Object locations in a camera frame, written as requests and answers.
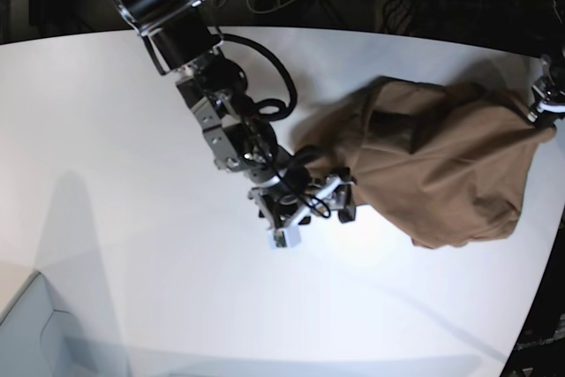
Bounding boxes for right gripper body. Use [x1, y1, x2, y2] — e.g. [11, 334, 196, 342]
[248, 168, 357, 231]

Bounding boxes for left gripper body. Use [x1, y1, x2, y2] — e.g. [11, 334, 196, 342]
[527, 101, 564, 129]

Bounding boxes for brown t-shirt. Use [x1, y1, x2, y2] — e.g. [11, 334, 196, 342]
[295, 77, 556, 249]

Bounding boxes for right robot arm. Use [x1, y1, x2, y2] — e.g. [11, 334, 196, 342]
[113, 0, 356, 236]

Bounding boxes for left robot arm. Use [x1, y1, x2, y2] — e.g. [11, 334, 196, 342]
[528, 0, 564, 128]

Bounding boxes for white bin at corner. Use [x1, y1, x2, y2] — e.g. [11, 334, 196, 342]
[1, 274, 80, 377]

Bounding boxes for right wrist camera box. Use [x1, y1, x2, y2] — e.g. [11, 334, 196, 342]
[269, 226, 302, 249]

